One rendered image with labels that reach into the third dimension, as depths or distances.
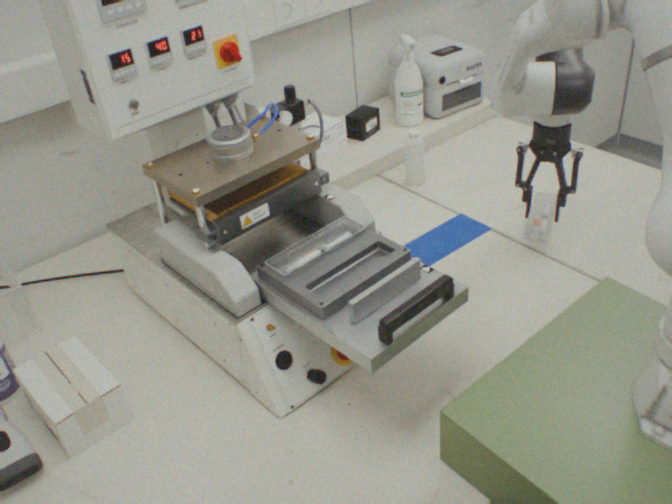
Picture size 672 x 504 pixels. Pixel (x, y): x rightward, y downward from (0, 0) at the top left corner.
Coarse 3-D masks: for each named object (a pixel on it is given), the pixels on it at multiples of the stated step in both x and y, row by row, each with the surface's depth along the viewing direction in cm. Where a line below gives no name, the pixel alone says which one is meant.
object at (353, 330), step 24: (408, 264) 106; (264, 288) 111; (384, 288) 104; (408, 288) 108; (456, 288) 107; (288, 312) 109; (336, 312) 105; (360, 312) 102; (384, 312) 104; (432, 312) 103; (336, 336) 100; (360, 336) 100; (408, 336) 100; (360, 360) 98; (384, 360) 98
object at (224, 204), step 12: (288, 168) 126; (300, 168) 125; (264, 180) 123; (276, 180) 122; (288, 180) 123; (168, 192) 126; (240, 192) 120; (252, 192) 120; (264, 192) 120; (180, 204) 124; (192, 204) 120; (216, 204) 117; (228, 204) 117; (240, 204) 117; (216, 216) 115
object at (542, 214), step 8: (536, 192) 157; (544, 192) 157; (536, 200) 155; (544, 200) 154; (552, 200) 154; (536, 208) 152; (544, 208) 152; (552, 208) 151; (536, 216) 149; (544, 216) 149; (552, 216) 149; (528, 224) 147; (536, 224) 147; (544, 224) 147; (552, 224) 146; (528, 232) 145; (536, 232) 145; (544, 232) 144
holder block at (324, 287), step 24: (360, 240) 116; (384, 240) 115; (264, 264) 112; (312, 264) 111; (336, 264) 111; (360, 264) 112; (384, 264) 109; (288, 288) 107; (312, 288) 108; (336, 288) 105; (360, 288) 106; (312, 312) 105
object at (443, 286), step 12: (444, 276) 103; (432, 288) 101; (444, 288) 102; (408, 300) 99; (420, 300) 99; (432, 300) 101; (396, 312) 97; (408, 312) 98; (420, 312) 100; (384, 324) 96; (396, 324) 97; (384, 336) 97
